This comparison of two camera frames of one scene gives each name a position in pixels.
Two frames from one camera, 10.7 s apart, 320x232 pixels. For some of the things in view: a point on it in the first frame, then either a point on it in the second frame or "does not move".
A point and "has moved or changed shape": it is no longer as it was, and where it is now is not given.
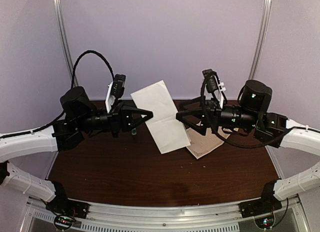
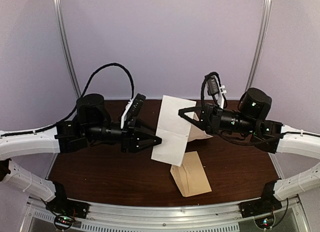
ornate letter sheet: [169, 133] has moved or changed shape
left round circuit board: [63, 222] does not move
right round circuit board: [265, 223] does not move
